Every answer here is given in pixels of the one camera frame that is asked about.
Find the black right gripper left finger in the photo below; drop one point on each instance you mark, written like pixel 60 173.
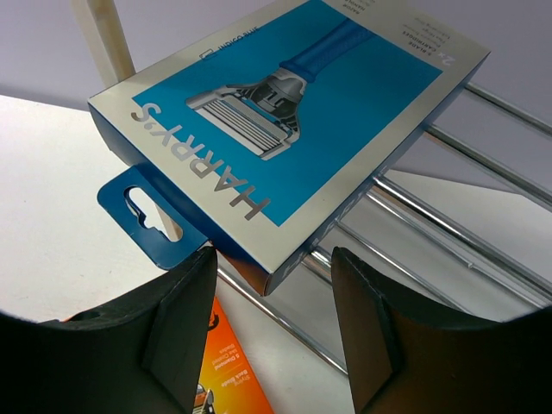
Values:
pixel 31 353

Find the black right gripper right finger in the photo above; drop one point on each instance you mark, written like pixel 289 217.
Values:
pixel 406 353

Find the blue Harry's razor box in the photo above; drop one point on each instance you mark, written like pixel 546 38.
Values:
pixel 260 137

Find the cream metal-rod shelf rack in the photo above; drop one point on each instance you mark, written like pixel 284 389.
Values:
pixel 102 29

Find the orange Gillette Fusion5 box middle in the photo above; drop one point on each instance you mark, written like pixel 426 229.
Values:
pixel 228 366

